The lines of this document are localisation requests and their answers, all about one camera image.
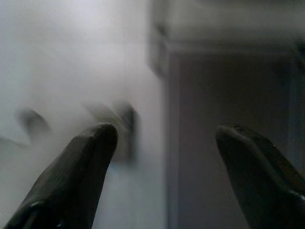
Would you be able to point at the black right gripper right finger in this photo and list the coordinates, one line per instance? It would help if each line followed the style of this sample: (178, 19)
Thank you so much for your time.
(262, 181)

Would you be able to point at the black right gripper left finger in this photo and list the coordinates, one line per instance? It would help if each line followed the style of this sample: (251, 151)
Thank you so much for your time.
(71, 181)

